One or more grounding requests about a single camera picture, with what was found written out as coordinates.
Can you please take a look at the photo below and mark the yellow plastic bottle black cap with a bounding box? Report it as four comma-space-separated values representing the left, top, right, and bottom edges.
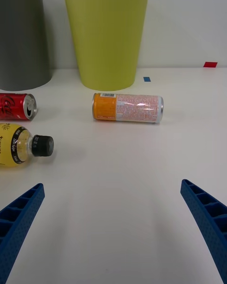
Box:
0, 123, 55, 168

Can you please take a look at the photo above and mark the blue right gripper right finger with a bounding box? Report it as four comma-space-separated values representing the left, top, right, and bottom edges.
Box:
180, 178, 227, 284

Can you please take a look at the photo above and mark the red drink can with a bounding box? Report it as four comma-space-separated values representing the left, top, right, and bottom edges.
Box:
0, 92, 38, 121

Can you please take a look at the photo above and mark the orange and white drink can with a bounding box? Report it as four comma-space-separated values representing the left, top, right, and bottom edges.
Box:
92, 92, 165, 124

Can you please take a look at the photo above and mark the grey plastic waste bin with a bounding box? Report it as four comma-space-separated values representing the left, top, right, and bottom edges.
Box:
0, 0, 53, 92

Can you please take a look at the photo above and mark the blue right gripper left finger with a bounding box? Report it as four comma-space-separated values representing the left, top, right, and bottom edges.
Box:
0, 182, 46, 284

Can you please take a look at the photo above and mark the yellow-green plastic waste bin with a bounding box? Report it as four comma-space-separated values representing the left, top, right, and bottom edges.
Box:
59, 0, 153, 92

